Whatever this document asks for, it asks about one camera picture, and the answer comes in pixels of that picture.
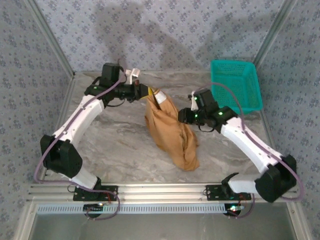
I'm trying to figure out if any black left controller board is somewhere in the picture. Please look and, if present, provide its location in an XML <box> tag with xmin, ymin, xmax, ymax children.
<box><xmin>83</xmin><ymin>203</ymin><xmax>105</xmax><ymax>218</ymax></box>

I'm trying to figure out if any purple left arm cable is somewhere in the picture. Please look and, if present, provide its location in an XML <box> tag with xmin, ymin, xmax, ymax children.
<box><xmin>33</xmin><ymin>58</ymin><xmax>128</xmax><ymax>222</ymax></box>

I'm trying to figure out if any aluminium mounting rail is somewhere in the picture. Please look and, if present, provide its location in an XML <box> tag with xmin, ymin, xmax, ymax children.
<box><xmin>26</xmin><ymin>183</ymin><xmax>300</xmax><ymax>203</ymax></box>

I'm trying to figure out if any grey slotted cable duct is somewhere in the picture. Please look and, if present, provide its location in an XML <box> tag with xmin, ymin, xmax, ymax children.
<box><xmin>36</xmin><ymin>202</ymin><xmax>230</xmax><ymax>215</ymax></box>

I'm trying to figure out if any tan brown t-shirt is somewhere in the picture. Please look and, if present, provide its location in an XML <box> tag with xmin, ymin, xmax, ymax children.
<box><xmin>144</xmin><ymin>87</ymin><xmax>201</xmax><ymax>173</ymax></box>

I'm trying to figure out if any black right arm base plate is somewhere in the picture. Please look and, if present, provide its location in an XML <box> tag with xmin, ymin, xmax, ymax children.
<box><xmin>205</xmin><ymin>184</ymin><xmax>252</xmax><ymax>202</ymax></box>

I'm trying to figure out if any aluminium table side rail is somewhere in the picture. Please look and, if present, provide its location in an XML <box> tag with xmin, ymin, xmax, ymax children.
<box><xmin>258</xmin><ymin>109</ymin><xmax>283</xmax><ymax>162</ymax></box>
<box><xmin>37</xmin><ymin>74</ymin><xmax>77</xmax><ymax>185</ymax></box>

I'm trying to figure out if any black controller board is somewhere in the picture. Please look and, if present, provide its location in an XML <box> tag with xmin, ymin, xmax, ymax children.
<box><xmin>224</xmin><ymin>203</ymin><xmax>245</xmax><ymax>218</ymax></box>
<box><xmin>83</xmin><ymin>203</ymin><xmax>105</xmax><ymax>218</ymax></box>

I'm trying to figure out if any teal plastic basket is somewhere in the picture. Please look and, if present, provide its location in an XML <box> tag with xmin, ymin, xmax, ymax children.
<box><xmin>209</xmin><ymin>59</ymin><xmax>264</xmax><ymax>116</ymax></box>

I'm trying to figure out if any black right controller board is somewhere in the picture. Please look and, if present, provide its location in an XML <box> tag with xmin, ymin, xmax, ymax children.
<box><xmin>224</xmin><ymin>203</ymin><xmax>245</xmax><ymax>218</ymax></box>

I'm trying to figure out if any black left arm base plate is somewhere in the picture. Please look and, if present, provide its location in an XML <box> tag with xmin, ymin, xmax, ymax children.
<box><xmin>72</xmin><ymin>184</ymin><xmax>119</xmax><ymax>202</ymax></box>

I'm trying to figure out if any aluminium frame post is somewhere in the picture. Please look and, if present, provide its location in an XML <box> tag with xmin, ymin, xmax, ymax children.
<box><xmin>26</xmin><ymin>0</ymin><xmax>76</xmax><ymax>78</ymax></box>
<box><xmin>251</xmin><ymin>0</ymin><xmax>299</xmax><ymax>66</ymax></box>

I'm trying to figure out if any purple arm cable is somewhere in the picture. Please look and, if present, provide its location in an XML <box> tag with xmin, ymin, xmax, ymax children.
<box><xmin>194</xmin><ymin>82</ymin><xmax>306</xmax><ymax>220</ymax></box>
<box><xmin>33</xmin><ymin>58</ymin><xmax>128</xmax><ymax>222</ymax></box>

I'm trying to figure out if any aluminium frame leg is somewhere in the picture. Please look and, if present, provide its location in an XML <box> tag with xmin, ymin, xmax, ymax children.
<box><xmin>286</xmin><ymin>201</ymin><xmax>315</xmax><ymax>240</ymax></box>
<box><xmin>13</xmin><ymin>201</ymin><xmax>38</xmax><ymax>240</ymax></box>

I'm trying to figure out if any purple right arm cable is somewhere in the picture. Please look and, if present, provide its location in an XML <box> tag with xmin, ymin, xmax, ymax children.
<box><xmin>194</xmin><ymin>82</ymin><xmax>306</xmax><ymax>220</ymax></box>

